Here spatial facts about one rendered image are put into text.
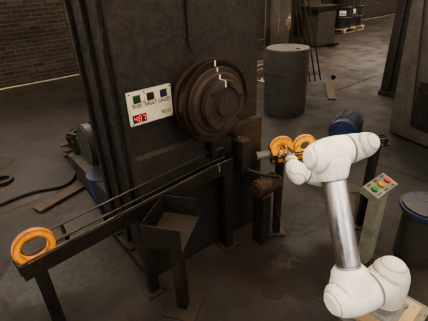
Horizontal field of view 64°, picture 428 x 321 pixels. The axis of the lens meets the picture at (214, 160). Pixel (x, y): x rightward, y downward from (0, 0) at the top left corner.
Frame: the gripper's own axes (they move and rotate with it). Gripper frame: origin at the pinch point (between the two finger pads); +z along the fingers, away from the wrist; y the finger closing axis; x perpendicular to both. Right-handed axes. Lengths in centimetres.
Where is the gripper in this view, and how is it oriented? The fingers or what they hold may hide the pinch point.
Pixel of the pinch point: (281, 144)
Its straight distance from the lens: 232.8
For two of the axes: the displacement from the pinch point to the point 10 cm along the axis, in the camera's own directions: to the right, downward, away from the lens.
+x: -0.4, -8.5, -5.2
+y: 10.0, -0.7, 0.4
